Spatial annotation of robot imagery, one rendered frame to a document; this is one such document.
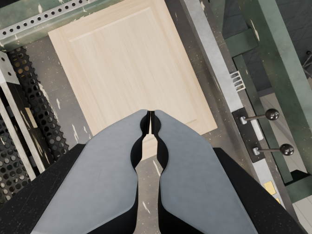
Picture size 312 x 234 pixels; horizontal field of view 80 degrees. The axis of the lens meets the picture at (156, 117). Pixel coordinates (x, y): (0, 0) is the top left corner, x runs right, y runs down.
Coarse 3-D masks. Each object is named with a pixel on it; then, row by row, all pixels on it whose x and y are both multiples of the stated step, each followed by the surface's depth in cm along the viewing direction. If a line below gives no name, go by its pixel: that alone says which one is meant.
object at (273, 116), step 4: (272, 108) 58; (268, 112) 58; (272, 112) 57; (276, 112) 57; (244, 116) 67; (256, 116) 62; (260, 116) 61; (264, 116) 60; (268, 116) 58; (272, 116) 57; (276, 116) 57; (240, 120) 67; (244, 120) 66; (272, 120) 58
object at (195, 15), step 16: (192, 0) 67; (192, 16) 67; (208, 32) 67; (208, 48) 68; (208, 64) 69; (224, 64) 68; (224, 80) 68; (224, 96) 68; (240, 144) 72; (256, 176) 70
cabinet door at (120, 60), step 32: (128, 0) 68; (160, 0) 69; (64, 32) 68; (96, 32) 69; (128, 32) 69; (160, 32) 69; (64, 64) 68; (96, 64) 69; (128, 64) 69; (160, 64) 70; (96, 96) 69; (128, 96) 69; (160, 96) 70; (192, 96) 70; (96, 128) 69; (192, 128) 70
